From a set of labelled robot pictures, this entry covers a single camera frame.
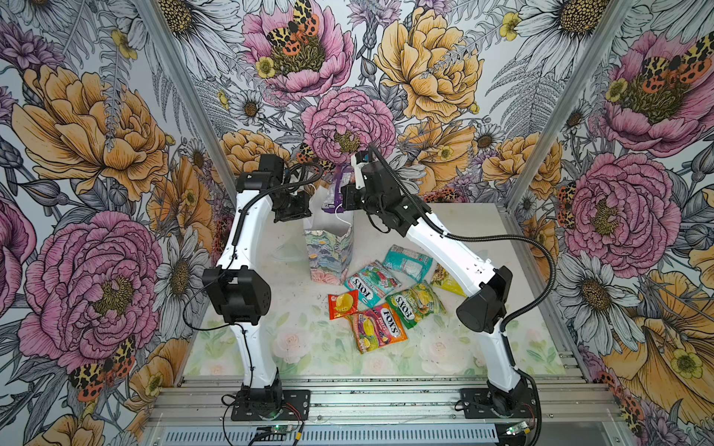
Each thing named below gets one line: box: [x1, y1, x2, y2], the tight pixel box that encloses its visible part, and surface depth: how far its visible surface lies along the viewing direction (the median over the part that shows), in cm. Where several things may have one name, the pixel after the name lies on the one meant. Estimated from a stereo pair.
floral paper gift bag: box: [304, 185, 356, 286], surface depth 86 cm
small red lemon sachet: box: [327, 289, 359, 321], surface depth 93 cm
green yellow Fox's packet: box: [384, 279, 447, 330], surface depth 92 cm
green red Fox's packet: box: [343, 259, 402, 309], surface depth 97 cm
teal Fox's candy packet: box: [383, 244, 435, 284], surface depth 101 cm
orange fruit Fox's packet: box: [349, 302, 409, 355], surface depth 87 cm
